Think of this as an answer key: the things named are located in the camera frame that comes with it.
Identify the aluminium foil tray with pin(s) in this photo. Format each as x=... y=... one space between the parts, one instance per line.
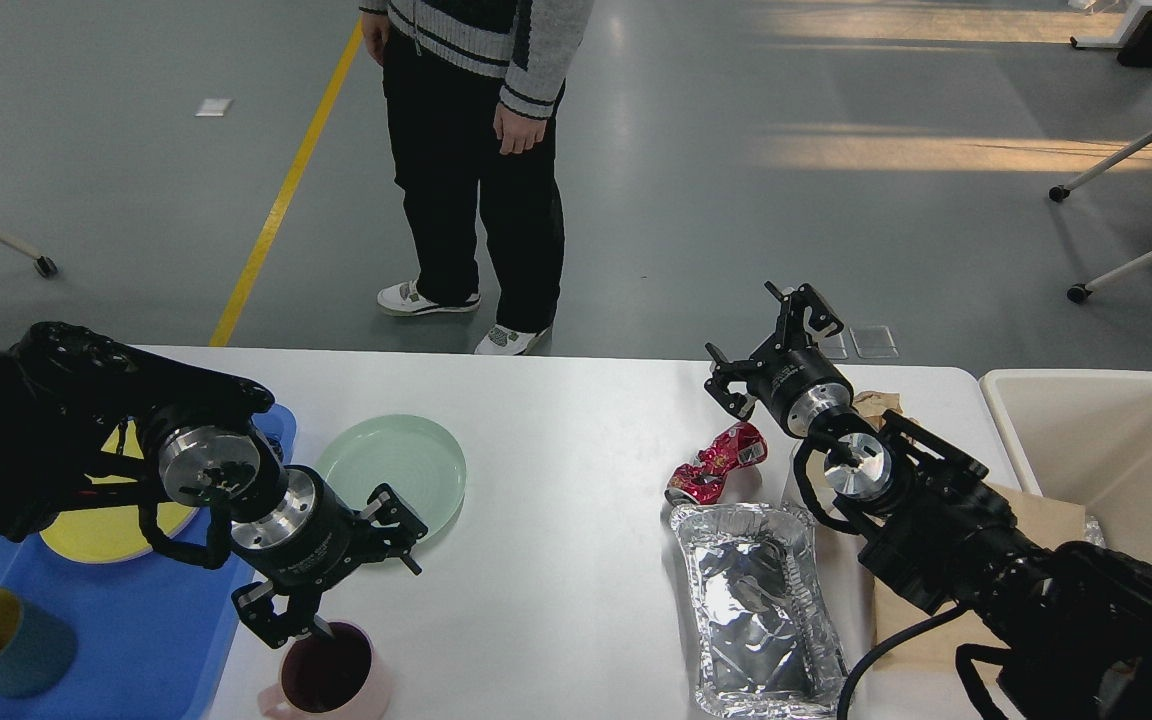
x=767 y=648

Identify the person in grey sweater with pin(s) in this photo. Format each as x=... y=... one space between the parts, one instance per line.
x=473 y=90

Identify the blue plastic tray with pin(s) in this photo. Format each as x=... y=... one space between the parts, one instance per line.
x=152 y=634

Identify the green plate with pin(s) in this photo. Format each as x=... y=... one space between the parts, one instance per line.
x=413 y=455

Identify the crushed red can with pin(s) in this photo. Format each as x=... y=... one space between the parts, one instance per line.
x=701 y=479

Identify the beige plastic bin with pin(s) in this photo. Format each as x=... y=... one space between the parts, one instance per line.
x=1082 y=436

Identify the yellow plate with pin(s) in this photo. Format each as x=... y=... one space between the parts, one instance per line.
x=104 y=536

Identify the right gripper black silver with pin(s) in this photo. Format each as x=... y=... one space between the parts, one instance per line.
x=801 y=385

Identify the crumpled brown paper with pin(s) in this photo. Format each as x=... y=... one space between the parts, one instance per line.
x=872 y=406

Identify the teal yellow cup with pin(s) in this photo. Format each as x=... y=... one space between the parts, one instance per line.
x=36 y=648

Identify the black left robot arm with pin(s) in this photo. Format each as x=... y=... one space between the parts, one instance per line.
x=89 y=423

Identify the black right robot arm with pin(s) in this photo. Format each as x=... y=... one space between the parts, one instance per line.
x=1073 y=625

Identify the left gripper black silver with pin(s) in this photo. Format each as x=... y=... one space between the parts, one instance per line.
x=297 y=533

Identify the pink mug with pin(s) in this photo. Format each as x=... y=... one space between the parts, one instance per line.
x=342 y=677

